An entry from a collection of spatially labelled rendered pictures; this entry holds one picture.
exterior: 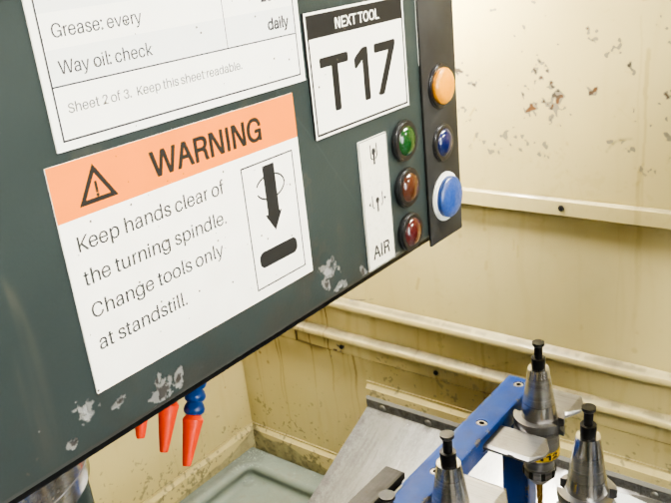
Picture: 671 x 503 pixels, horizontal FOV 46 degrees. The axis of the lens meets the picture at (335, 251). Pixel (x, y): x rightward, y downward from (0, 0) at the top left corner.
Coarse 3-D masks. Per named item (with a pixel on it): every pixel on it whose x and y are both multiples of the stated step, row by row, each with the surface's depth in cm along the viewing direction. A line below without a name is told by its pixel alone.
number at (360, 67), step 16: (384, 32) 49; (352, 48) 47; (368, 48) 48; (384, 48) 49; (352, 64) 47; (368, 64) 48; (384, 64) 50; (352, 80) 47; (368, 80) 49; (384, 80) 50; (400, 80) 51; (352, 96) 48; (368, 96) 49; (384, 96) 50; (400, 96) 52
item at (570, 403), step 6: (558, 390) 107; (558, 396) 105; (564, 396) 105; (570, 396) 105; (576, 396) 105; (558, 402) 104; (564, 402) 104; (570, 402) 104; (576, 402) 104; (582, 402) 104; (564, 408) 103; (570, 408) 103; (576, 408) 103; (570, 414) 102
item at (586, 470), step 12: (576, 432) 85; (576, 444) 84; (588, 444) 83; (600, 444) 84; (576, 456) 84; (588, 456) 83; (600, 456) 84; (576, 468) 84; (588, 468) 84; (600, 468) 84; (576, 480) 85; (588, 480) 84; (600, 480) 84; (576, 492) 85; (588, 492) 84; (600, 492) 84
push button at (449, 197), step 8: (448, 176) 57; (440, 184) 57; (448, 184) 57; (456, 184) 58; (440, 192) 57; (448, 192) 57; (456, 192) 58; (440, 200) 57; (448, 200) 57; (456, 200) 58; (440, 208) 57; (448, 208) 57; (456, 208) 58; (448, 216) 58
